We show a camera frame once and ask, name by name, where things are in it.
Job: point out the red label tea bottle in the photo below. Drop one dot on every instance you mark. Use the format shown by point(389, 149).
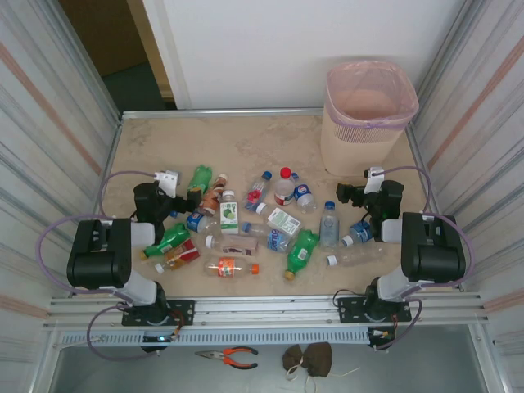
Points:
point(184, 254)

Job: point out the brown cloth bundle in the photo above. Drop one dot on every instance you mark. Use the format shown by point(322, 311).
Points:
point(317, 358)

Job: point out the white green label square bottle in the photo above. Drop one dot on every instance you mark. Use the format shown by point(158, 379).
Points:
point(282, 221)

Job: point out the beige plastic waste bin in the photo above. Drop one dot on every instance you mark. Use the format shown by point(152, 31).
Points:
point(352, 151)

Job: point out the lime label juice bottle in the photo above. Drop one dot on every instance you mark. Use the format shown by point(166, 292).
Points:
point(229, 217)

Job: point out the long aluminium mounting rail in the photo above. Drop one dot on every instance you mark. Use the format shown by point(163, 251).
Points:
point(266, 311)

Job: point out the brown wooden door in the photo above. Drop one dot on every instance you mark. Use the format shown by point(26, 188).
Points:
point(102, 32)

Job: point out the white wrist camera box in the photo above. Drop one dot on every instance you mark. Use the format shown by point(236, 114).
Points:
point(168, 180)
point(374, 180)

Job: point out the clear bottle light blue label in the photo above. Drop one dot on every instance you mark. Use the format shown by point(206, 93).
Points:
point(274, 240)

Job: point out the blue label white cap bottle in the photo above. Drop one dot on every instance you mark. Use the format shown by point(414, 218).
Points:
point(362, 233)

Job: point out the long Pepsi label bottle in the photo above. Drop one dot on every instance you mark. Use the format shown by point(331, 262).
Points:
point(196, 222)

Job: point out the aluminium table edge rail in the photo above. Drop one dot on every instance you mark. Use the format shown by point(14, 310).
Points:
point(221, 113)

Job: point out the orange label orange cap bottle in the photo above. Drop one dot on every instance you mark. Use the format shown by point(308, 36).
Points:
point(229, 268)

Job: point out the green bottle yellow cap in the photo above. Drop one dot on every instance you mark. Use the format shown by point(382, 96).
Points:
point(301, 251)
point(168, 241)

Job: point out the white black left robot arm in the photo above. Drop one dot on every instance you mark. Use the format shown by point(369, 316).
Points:
point(98, 262)

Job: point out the black controller board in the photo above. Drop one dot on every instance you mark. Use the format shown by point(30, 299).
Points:
point(151, 339)
point(374, 333)

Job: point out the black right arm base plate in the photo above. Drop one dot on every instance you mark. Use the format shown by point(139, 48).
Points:
point(348, 305)

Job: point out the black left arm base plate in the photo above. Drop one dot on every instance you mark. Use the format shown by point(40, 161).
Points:
point(184, 309)

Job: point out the short Pepsi label bottle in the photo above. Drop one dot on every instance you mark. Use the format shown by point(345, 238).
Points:
point(304, 195)

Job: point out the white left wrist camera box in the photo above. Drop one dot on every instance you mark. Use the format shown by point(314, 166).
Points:
point(168, 180)

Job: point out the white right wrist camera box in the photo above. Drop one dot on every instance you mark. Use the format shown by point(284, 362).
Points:
point(374, 180)

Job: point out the clear water bottle blue cap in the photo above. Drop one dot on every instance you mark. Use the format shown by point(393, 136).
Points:
point(329, 225)

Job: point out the grey metal shelf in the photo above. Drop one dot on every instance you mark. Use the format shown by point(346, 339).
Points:
point(163, 376)

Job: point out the corrugated metal side panel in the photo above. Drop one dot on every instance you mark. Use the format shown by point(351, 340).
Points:
point(41, 123)
point(491, 163)

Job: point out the pink plastic bin liner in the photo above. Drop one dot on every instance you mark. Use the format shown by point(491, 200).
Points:
point(368, 100)

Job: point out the red cap red label bottle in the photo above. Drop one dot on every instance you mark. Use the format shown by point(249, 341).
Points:
point(283, 188)

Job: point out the clear bottle white cap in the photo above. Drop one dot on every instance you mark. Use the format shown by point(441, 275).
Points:
point(360, 254)

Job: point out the purple label white cap bottle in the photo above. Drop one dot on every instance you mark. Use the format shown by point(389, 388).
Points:
point(237, 245)

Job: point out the clear bottle red flower label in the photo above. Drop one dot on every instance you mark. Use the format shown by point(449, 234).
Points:
point(256, 194)

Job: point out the green plastic soda bottle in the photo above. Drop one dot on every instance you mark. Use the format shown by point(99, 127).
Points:
point(201, 176)

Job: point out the white door frame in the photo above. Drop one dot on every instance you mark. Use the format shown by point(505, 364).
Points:
point(163, 49)

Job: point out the orange brown tea bottle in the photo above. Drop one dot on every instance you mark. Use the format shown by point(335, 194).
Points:
point(213, 198)

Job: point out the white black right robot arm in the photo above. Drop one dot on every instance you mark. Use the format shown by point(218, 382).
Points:
point(434, 254)

